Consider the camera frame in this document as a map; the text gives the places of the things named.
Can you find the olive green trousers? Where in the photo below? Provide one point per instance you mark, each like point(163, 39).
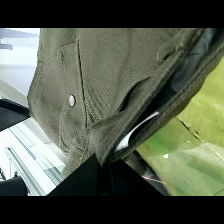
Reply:
point(110, 76)

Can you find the silver frame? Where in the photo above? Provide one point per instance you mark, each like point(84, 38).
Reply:
point(55, 174)

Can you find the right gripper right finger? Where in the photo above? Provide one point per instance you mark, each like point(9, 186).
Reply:
point(133, 181)

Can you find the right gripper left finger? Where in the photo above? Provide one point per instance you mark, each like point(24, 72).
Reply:
point(87, 181)

